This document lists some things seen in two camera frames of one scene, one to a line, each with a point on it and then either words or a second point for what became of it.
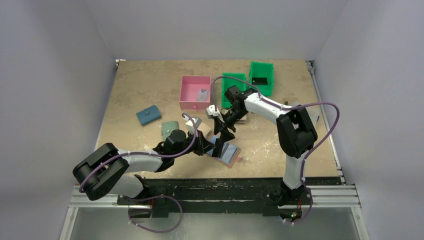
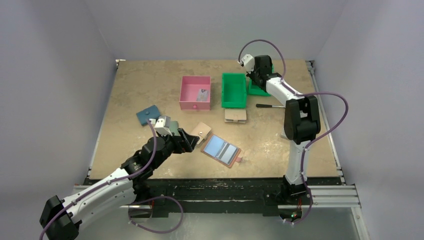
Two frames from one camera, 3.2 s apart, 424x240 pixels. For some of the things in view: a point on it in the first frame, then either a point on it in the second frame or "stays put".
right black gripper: x=227 y=123 -> x=255 y=77
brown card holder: x=230 y=154 stays put
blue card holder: x=148 y=115 stays put
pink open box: x=189 y=89 stays put
